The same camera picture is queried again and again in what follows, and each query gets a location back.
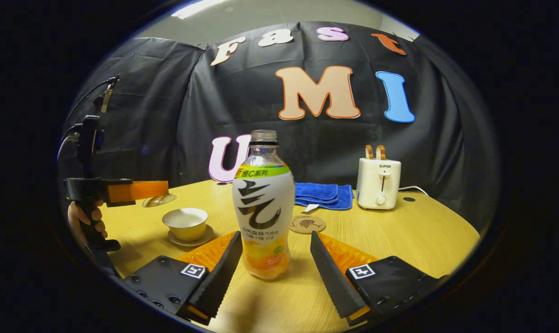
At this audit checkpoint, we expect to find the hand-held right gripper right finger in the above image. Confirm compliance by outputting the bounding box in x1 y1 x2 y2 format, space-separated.
310 231 448 327

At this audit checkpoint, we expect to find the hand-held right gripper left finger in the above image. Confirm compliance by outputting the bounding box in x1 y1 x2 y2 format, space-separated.
122 231 243 326

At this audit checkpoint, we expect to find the white teacup lid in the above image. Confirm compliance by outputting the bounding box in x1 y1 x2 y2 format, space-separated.
142 194 178 208

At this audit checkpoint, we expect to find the white teacup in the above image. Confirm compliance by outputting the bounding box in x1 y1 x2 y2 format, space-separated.
162 208 209 242

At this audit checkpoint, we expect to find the round cork coaster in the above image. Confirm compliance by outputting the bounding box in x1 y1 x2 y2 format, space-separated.
289 214 326 234

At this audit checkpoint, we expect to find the clear water bottle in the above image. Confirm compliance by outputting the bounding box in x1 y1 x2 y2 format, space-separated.
232 130 296 281

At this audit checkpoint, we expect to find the white saucer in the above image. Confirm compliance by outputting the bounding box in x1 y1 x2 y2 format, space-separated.
167 225 214 247

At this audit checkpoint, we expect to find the black backdrop cloth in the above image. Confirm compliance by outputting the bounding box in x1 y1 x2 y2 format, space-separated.
57 21 502 232

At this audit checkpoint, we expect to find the blue folded towel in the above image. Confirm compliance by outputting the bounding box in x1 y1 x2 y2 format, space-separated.
294 182 354 211

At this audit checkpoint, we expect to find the white toaster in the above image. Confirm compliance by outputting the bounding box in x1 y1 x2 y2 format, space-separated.
356 158 402 210

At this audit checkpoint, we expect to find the black cable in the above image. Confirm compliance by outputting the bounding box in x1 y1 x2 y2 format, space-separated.
56 75 121 162

